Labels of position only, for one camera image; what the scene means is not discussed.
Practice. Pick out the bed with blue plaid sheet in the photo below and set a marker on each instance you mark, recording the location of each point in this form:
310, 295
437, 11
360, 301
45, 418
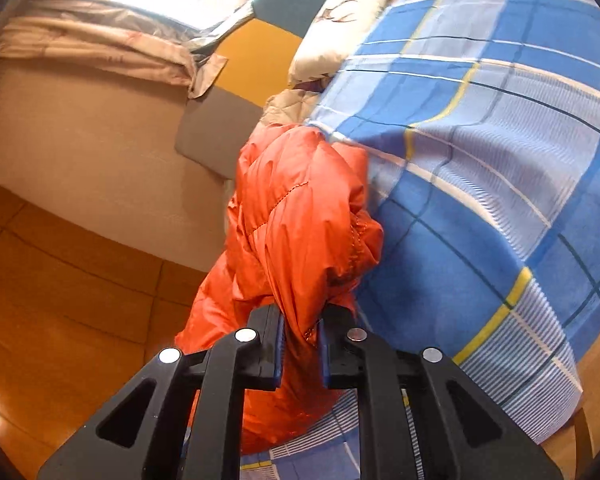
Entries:
480, 160

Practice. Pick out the wooden wardrobe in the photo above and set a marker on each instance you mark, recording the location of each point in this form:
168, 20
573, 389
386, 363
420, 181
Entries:
70, 310

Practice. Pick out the beige quilt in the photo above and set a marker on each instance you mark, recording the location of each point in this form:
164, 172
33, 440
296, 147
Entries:
287, 107

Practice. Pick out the white printed pillow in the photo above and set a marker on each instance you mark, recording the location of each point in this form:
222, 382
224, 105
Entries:
340, 30

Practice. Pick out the orange quilted jacket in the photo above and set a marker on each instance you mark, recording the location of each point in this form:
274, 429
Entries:
290, 220

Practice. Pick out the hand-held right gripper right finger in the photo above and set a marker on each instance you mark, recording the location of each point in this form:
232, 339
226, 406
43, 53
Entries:
323, 355

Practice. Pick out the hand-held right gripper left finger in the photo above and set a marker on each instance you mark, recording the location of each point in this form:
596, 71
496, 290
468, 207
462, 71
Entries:
278, 350

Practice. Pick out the beige patterned curtain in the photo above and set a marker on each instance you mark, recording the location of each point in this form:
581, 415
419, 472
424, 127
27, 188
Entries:
95, 35

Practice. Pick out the grey yellow blue headboard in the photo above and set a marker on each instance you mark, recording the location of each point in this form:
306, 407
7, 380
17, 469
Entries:
252, 70

